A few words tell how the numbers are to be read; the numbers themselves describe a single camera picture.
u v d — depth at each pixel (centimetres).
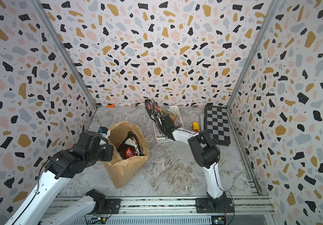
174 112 116
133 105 124
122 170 67
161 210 73
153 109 94
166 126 80
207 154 56
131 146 78
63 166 42
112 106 125
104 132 60
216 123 107
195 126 104
